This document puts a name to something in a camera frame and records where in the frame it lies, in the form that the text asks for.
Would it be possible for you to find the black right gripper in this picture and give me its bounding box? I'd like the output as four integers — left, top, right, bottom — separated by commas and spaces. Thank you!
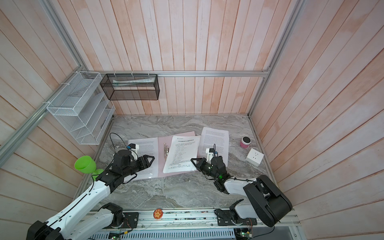
191, 157, 219, 181

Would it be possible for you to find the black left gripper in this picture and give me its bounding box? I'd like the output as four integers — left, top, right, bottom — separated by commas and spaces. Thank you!
122, 154, 155, 177

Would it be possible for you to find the printed white paper sheet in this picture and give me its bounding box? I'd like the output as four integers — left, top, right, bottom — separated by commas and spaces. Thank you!
129, 138, 159, 181

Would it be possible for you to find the Chinese printed paper sheet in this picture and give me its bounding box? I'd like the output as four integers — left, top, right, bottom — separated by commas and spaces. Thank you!
163, 136, 201, 174

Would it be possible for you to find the pink folder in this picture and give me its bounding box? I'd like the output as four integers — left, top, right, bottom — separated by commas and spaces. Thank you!
156, 132, 196, 178

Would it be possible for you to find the white paper stack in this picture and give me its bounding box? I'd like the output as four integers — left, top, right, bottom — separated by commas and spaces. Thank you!
198, 127, 229, 167

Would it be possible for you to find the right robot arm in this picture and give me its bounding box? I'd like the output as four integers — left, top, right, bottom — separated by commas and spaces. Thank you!
191, 156, 293, 227

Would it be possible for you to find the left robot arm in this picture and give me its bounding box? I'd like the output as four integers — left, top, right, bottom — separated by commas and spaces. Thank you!
26, 150, 156, 240

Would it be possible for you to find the metal folder clip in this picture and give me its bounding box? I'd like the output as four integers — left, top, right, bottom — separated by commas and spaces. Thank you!
164, 143, 169, 160

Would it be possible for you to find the pink round speaker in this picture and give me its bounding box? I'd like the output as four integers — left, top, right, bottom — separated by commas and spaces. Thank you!
240, 136, 252, 149

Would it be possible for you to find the white power socket cube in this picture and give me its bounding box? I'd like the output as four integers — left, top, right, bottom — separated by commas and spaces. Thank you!
246, 148, 264, 167

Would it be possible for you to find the red round badge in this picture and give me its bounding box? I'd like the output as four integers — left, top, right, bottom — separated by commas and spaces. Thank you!
153, 209, 164, 220

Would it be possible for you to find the green plastic goblet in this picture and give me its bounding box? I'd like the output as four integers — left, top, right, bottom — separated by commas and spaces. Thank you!
74, 156, 104, 180

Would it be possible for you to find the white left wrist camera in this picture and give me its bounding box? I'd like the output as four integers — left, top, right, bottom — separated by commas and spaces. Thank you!
127, 143, 139, 154

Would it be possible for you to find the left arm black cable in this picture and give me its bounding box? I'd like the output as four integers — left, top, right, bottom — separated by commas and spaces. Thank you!
109, 132, 130, 154

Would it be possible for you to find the black wire mesh basket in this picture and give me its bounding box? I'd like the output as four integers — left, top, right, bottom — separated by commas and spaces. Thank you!
100, 73, 160, 101

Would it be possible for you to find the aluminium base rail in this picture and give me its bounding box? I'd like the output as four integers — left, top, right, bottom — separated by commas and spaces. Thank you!
50, 206, 301, 233

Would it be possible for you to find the white wire mesh shelf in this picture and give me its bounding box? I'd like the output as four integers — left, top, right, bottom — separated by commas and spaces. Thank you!
47, 72, 115, 145

